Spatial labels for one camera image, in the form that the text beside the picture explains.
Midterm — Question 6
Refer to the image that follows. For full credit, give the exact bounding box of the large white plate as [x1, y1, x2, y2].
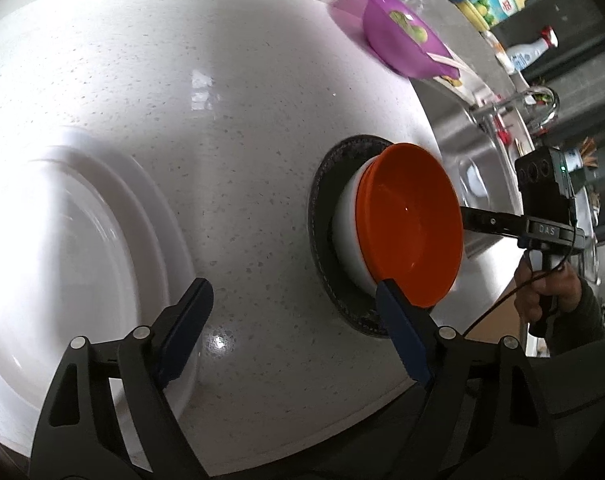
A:
[0, 127, 200, 453]

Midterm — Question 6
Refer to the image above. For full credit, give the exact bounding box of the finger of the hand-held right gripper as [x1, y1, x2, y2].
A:
[459, 205, 527, 237]

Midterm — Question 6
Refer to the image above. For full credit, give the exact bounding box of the purple plastic bowl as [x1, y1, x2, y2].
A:
[362, 0, 455, 78]

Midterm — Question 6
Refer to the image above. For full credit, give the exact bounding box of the medium white plate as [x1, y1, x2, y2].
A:
[0, 157, 170, 396]

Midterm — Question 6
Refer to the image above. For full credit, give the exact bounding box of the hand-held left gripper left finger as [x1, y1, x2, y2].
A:
[30, 277, 214, 480]

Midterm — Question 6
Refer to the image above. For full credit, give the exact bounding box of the orange bowl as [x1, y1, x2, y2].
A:
[357, 143, 465, 309]

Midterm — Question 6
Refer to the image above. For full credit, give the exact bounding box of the blue white chopstick holder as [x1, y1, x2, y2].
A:
[565, 137, 600, 173]

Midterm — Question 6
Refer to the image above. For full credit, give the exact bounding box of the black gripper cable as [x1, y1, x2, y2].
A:
[459, 200, 590, 338]

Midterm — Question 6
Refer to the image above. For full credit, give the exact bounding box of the green vegetable stem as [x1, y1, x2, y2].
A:
[389, 10, 428, 43]

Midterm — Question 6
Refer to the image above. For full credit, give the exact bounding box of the white spray bottle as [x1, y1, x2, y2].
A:
[505, 26, 559, 72]

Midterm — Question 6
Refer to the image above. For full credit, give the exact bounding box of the stainless steel sink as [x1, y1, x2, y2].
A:
[415, 77, 525, 261]

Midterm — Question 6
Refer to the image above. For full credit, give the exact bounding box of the person's right forearm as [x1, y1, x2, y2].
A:
[527, 280, 605, 357]

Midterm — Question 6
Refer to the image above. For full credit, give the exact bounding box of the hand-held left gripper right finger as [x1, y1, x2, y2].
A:
[376, 279, 563, 480]

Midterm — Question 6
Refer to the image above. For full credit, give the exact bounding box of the person's right hand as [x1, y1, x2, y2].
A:
[513, 256, 583, 323]

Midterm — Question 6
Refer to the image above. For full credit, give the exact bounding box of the chrome faucet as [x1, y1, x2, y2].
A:
[469, 86, 560, 136]

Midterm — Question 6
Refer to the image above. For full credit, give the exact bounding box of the white bowl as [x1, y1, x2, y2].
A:
[331, 160, 383, 298]

